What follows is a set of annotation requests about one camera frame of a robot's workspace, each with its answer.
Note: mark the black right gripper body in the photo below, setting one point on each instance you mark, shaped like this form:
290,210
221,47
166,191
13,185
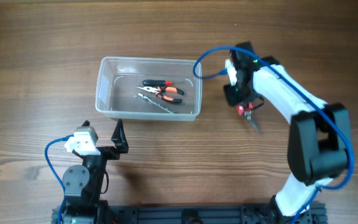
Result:
237,94

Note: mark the black red handled screwdriver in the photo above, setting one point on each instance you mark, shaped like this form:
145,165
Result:
159,82

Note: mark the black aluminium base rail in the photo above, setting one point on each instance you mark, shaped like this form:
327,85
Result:
258,213

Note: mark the clear plastic container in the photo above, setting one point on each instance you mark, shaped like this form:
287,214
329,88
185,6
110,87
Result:
120,78

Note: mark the red handled snips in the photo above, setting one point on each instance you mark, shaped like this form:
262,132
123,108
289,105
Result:
246,111

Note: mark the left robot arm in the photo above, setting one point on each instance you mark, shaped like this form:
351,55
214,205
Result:
84,184

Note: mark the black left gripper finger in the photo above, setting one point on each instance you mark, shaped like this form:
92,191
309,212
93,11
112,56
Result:
86,124
118,137

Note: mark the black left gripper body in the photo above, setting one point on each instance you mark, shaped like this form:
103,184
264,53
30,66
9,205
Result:
100,162

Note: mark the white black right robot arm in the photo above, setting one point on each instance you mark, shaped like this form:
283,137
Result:
320,154

